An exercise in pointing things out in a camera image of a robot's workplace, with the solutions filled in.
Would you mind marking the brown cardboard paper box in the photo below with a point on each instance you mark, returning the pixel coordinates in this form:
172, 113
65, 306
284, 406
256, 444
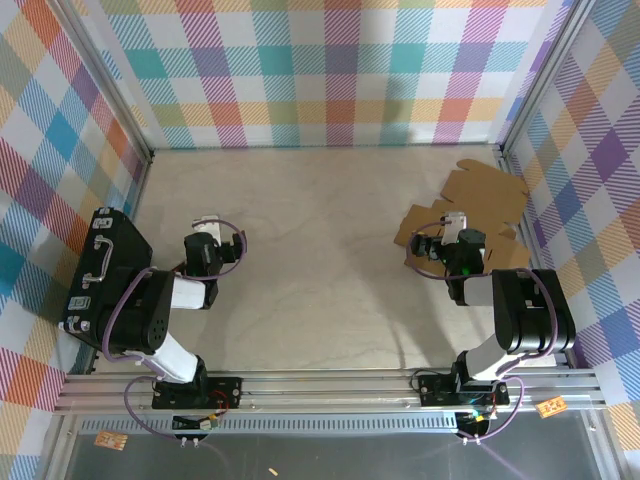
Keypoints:
475, 190

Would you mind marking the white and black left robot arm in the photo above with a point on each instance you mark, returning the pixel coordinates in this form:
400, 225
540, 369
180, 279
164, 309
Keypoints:
150, 320

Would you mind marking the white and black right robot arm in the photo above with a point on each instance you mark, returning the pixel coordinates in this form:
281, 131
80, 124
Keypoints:
530, 310

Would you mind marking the orange sticker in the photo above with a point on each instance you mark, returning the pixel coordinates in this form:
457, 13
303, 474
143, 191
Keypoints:
551, 407
110, 440

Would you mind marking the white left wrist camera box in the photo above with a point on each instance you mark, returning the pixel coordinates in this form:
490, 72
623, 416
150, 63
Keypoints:
210, 230

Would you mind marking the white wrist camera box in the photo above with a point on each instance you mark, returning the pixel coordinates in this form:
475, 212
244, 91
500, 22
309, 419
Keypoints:
456, 225
210, 230

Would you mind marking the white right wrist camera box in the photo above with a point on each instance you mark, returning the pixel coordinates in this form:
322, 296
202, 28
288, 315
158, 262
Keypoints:
456, 225

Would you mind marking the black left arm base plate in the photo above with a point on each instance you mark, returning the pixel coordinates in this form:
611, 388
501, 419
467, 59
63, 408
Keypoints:
225, 390

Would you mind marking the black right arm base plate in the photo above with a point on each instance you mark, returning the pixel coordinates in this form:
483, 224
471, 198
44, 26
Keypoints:
435, 390

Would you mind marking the black connector bracket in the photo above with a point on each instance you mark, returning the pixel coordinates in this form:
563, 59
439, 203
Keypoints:
187, 424
470, 425

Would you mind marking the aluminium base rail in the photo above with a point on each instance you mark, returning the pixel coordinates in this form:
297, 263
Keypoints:
325, 390

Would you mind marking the aluminium frame post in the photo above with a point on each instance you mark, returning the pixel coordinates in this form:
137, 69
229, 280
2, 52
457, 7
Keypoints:
114, 90
543, 75

